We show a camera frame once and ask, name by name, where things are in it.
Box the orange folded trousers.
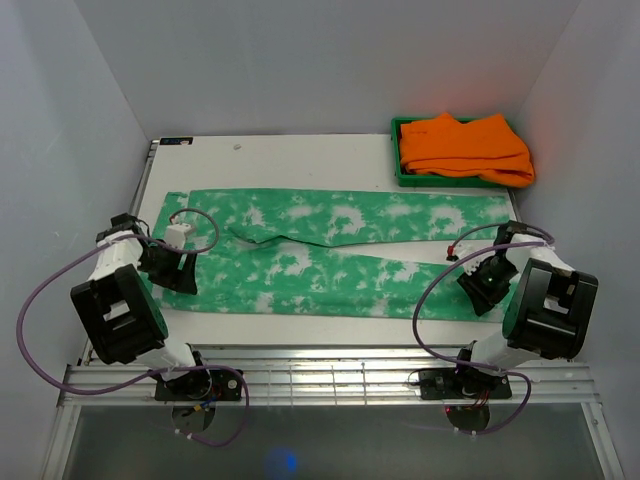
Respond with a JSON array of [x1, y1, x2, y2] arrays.
[[399, 113, 535, 188]]

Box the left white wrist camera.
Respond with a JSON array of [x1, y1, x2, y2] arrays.
[[163, 223, 196, 250]]

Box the black label sticker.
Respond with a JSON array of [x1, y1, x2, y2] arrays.
[[159, 137, 193, 146]]

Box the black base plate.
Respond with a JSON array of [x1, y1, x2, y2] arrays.
[[418, 367, 512, 400], [153, 369, 242, 402]]

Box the green white tie-dye trousers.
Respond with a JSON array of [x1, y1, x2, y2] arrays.
[[151, 188, 510, 321]]

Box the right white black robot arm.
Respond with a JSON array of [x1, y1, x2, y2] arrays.
[[451, 220, 599, 397]]

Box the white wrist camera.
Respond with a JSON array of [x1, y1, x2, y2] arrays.
[[446, 241, 493, 275], [163, 223, 196, 250]]

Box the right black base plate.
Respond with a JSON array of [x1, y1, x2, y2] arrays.
[[418, 367, 512, 400]]

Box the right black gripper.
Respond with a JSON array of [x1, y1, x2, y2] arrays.
[[457, 257, 519, 317]]

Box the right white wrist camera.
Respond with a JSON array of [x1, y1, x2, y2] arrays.
[[446, 241, 493, 275]]

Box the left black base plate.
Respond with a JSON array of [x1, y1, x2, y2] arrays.
[[153, 369, 242, 402]]

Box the green plastic tray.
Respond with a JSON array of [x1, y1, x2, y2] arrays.
[[390, 117, 503, 189]]

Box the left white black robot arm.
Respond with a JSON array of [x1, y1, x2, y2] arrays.
[[70, 213, 212, 400]]

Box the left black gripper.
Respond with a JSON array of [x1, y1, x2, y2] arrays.
[[136, 240, 197, 294]]

